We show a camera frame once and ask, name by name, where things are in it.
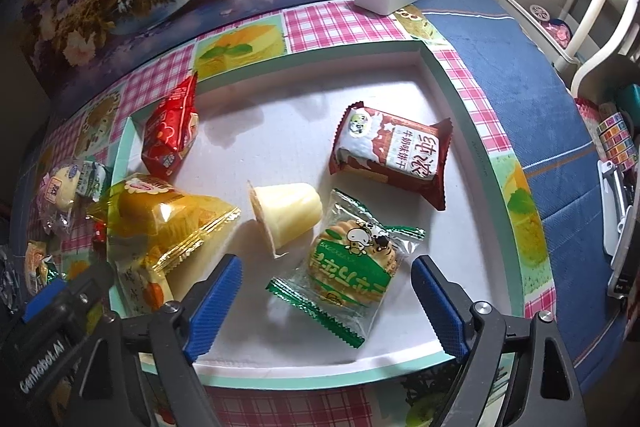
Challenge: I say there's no white calligraphy snack packet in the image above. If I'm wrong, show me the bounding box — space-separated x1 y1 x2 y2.
114 257 176 318

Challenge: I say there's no green clear biscuit packet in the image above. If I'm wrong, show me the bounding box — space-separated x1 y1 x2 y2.
266 188 427 349

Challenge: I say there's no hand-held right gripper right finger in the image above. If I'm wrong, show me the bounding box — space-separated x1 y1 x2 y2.
412 255 586 427

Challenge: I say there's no crumpled blue white wrapper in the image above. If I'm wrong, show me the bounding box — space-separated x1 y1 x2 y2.
0 244 26 303

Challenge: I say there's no blue cloth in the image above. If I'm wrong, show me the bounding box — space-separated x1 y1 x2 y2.
420 0 631 373

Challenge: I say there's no red snack packet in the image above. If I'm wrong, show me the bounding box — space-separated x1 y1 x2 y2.
141 72 199 180

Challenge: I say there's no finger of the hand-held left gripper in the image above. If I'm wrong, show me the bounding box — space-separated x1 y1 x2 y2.
20 263 116 324

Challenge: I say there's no yellow clear cake packet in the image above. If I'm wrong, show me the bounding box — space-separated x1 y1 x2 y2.
97 173 242 275

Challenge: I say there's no pink patterned tape roll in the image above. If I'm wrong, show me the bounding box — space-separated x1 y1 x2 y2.
547 19 573 48

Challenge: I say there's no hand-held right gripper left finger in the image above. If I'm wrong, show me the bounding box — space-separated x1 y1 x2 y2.
70 253 244 427

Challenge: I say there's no teal object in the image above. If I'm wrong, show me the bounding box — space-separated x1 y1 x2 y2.
615 84 640 118

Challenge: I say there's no white tray with teal rim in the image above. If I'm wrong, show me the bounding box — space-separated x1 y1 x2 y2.
107 39 526 380

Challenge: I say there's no clear-wrapped steamed cake bun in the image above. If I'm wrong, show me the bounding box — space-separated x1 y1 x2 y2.
42 161 86 228

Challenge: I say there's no brown milk biscuit packet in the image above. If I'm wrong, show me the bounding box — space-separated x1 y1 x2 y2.
328 102 453 212

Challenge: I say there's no pale yellow jelly cup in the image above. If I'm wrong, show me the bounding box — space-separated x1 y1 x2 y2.
247 179 322 260

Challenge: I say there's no white plastic device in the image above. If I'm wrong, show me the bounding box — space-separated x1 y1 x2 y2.
597 159 640 303

